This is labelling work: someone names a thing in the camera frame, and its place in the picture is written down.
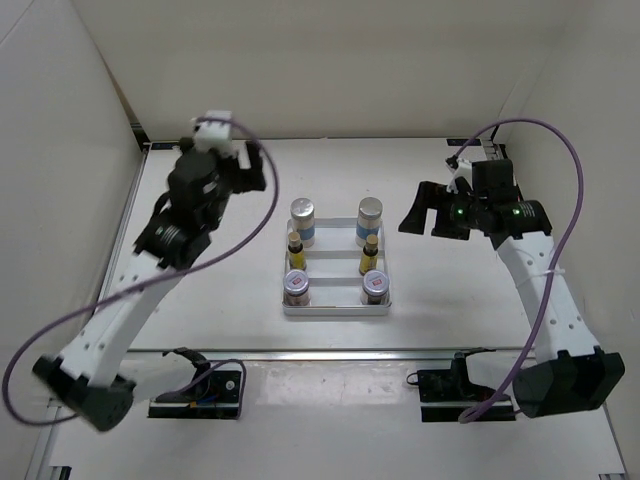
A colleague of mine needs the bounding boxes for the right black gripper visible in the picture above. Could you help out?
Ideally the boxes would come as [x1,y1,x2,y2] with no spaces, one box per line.
[398,181,487,241]

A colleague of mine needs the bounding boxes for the tall white spice jar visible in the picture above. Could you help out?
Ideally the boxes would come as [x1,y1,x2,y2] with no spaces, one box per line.
[290,197,315,248]
[355,197,383,247]

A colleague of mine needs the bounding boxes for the yellow label bottle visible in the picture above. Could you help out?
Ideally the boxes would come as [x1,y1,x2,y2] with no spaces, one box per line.
[287,231,306,270]
[359,234,379,276]

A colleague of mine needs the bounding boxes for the short red-logo jar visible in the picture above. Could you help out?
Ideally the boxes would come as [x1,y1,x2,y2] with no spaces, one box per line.
[283,269,311,307]
[360,269,390,307]

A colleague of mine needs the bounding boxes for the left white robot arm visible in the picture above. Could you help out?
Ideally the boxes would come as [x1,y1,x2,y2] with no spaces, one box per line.
[32,139,267,432]

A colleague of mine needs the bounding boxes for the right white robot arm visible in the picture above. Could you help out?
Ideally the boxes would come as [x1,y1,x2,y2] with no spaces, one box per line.
[398,156,625,418]

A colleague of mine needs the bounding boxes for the white divided tray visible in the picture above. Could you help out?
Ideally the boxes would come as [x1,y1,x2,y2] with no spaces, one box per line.
[282,217,392,317]

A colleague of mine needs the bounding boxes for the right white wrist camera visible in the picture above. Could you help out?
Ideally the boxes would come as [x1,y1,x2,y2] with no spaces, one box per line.
[445,155,473,194]

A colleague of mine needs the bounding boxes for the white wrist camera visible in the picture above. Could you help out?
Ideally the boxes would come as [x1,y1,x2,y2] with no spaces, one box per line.
[445,155,473,194]
[192,110,236,157]

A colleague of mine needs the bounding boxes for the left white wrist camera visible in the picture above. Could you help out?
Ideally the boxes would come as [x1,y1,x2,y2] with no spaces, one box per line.
[192,110,236,157]

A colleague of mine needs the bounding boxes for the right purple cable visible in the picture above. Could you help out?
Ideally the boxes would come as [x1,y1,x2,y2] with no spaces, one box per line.
[445,117,586,425]

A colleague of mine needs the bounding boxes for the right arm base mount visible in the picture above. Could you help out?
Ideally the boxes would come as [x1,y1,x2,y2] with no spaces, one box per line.
[406,348,495,423]

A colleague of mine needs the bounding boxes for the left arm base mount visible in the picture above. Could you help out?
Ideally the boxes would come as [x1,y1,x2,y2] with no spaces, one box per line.
[147,347,247,420]

